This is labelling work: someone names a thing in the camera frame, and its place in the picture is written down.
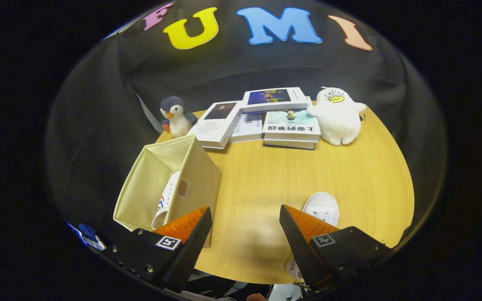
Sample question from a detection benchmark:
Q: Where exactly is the thin white book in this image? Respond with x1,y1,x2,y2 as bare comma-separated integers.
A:
231,112,264,143

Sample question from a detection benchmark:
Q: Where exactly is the white striped canvas shoe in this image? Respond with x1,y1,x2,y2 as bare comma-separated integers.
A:
152,171,182,230
285,192,340,281

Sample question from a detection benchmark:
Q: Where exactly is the black backdrop cloth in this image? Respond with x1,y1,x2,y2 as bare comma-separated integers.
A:
44,0,447,251

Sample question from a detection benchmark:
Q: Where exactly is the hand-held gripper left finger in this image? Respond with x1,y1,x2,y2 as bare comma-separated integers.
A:
101,207,213,293

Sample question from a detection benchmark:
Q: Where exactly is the beige fabric storage box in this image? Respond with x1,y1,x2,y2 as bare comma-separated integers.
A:
113,135,223,247

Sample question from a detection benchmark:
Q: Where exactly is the white book with dark portrait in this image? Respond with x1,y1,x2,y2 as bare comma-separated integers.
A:
188,102,242,149

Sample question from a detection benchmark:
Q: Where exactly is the book with blue cover photo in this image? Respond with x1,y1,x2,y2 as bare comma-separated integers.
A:
241,87,310,114

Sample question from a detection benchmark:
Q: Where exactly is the blue and white object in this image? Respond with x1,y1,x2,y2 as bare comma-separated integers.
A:
78,224,107,251

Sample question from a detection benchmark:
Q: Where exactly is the thick book with teal cover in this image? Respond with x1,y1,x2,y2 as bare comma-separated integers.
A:
263,110,322,142

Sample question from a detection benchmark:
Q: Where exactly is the grey penguin plush toy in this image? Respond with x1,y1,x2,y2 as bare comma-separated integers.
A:
160,96,198,138

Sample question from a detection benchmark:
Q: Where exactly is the white duck plush toy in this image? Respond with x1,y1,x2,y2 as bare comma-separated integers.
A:
307,87,367,146

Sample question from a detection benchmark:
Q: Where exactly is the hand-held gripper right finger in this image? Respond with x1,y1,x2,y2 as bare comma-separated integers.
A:
279,205,392,289

